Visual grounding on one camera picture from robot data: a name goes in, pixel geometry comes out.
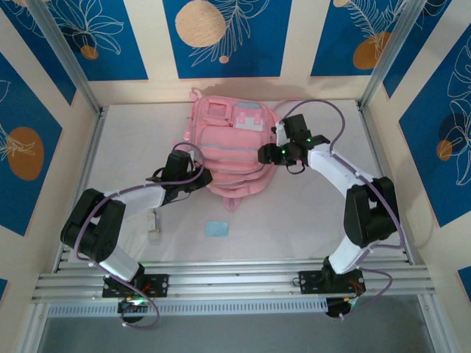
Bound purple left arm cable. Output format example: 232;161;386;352
73;142;205;330

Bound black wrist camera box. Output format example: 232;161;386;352
163;151;196;178
272;113;311;145

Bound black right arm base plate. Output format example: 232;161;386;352
298;269;366;296

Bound aluminium front frame rails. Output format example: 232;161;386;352
31;258;438;305

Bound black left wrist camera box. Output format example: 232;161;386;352
163;151;196;178

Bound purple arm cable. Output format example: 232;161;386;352
274;99;408;319
73;142;205;330

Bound pink student backpack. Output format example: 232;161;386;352
183;87;283;211

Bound light blue notepad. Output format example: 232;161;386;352
205;220;230;238

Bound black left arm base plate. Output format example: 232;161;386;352
102;273;170;299

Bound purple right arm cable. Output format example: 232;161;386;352
274;99;408;319

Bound aluminium frame post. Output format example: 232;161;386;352
27;0;106;117
358;0;420;111

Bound grey slotted cable duct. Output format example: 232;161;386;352
46;298;329;318

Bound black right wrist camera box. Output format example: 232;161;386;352
272;113;311;145

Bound aluminium side rail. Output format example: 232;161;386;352
53;106;110;273
356;102;415;265

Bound clear case with beige eraser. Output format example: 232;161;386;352
148;209;163;242

